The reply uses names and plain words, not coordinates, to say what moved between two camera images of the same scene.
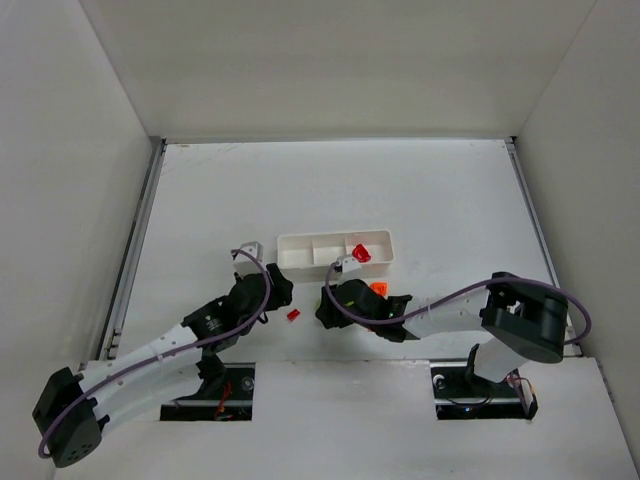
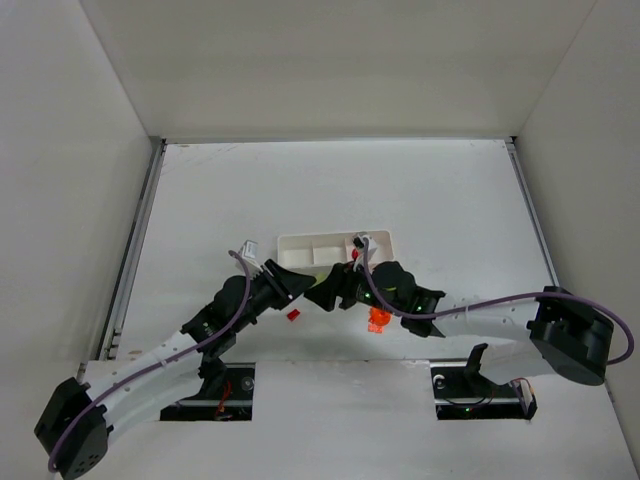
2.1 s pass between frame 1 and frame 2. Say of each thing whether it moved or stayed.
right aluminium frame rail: stayed
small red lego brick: stayed
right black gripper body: moved
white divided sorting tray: stayed
